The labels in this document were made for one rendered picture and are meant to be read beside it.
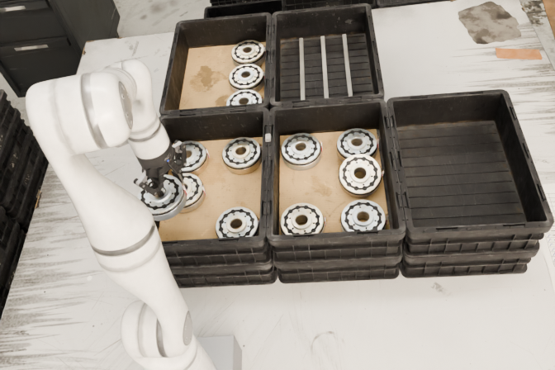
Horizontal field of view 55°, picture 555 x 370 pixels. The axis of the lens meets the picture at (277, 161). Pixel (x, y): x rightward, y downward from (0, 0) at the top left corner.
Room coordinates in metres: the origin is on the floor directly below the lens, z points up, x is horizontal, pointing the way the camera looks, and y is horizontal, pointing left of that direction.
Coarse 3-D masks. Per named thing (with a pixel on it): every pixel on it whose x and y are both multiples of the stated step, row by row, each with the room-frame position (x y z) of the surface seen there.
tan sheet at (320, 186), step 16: (320, 144) 0.90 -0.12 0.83; (336, 144) 0.89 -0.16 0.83; (320, 160) 0.85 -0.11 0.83; (336, 160) 0.84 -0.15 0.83; (288, 176) 0.82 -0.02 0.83; (304, 176) 0.81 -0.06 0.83; (320, 176) 0.80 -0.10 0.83; (336, 176) 0.79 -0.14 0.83; (288, 192) 0.77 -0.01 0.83; (304, 192) 0.76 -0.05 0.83; (320, 192) 0.75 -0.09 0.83; (336, 192) 0.74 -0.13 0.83; (384, 192) 0.71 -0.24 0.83; (320, 208) 0.70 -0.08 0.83; (336, 208) 0.69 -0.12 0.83; (384, 208) 0.67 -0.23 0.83; (304, 224) 0.67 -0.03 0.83; (336, 224) 0.65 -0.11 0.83
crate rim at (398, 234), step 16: (272, 112) 0.95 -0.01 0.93; (384, 112) 0.88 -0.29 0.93; (272, 128) 0.91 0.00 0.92; (384, 128) 0.83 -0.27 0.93; (272, 144) 0.85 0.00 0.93; (272, 160) 0.80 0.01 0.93; (272, 176) 0.75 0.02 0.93; (272, 192) 0.71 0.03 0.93; (400, 192) 0.64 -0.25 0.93; (272, 208) 0.66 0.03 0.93; (400, 208) 0.60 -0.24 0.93; (272, 224) 0.62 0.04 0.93; (400, 224) 0.56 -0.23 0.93; (272, 240) 0.58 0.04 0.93; (288, 240) 0.58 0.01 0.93; (304, 240) 0.57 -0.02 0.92; (320, 240) 0.56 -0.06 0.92; (336, 240) 0.56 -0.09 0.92; (352, 240) 0.55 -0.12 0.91; (368, 240) 0.55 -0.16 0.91; (384, 240) 0.54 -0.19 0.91
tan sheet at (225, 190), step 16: (208, 144) 0.98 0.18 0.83; (224, 144) 0.97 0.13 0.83; (208, 176) 0.87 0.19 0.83; (224, 176) 0.86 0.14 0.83; (240, 176) 0.85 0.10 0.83; (256, 176) 0.84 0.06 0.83; (208, 192) 0.81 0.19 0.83; (224, 192) 0.81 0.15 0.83; (240, 192) 0.80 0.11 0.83; (256, 192) 0.79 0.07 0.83; (208, 208) 0.77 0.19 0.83; (224, 208) 0.76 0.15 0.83; (256, 208) 0.74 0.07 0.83; (160, 224) 0.75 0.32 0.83; (176, 224) 0.74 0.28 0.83; (192, 224) 0.73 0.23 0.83; (208, 224) 0.72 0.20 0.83
